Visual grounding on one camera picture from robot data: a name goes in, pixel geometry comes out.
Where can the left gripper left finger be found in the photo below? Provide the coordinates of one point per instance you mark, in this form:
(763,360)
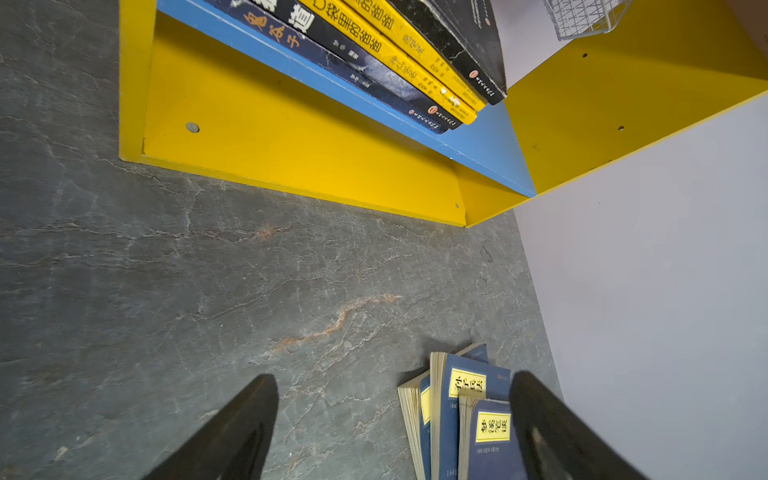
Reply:
(234,443)

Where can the navy book under right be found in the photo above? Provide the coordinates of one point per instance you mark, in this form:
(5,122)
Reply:
(414,396)

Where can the yellow bookshelf pink blue shelves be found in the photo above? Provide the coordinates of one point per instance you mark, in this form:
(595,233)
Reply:
(203,94)

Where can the purple old man book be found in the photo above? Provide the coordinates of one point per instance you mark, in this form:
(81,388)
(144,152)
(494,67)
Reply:
(297,29)

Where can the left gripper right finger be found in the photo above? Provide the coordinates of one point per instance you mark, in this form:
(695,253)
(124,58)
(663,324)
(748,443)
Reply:
(554,442)

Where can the black yellow title book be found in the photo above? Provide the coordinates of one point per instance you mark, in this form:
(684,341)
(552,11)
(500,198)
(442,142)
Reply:
(465,33)

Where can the yellow cartoon boy book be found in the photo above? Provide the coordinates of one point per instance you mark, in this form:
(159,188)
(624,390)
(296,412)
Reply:
(405,23)

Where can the black wolf eye book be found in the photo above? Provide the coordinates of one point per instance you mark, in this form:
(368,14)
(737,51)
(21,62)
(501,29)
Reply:
(332,34)

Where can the white wire rack basket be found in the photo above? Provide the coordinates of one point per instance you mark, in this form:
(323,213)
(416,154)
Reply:
(574,19)

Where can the navy book large right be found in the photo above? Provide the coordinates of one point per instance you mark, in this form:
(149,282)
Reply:
(488,445)

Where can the navy book middle right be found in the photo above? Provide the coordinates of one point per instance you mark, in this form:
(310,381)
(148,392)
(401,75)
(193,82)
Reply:
(451,378)

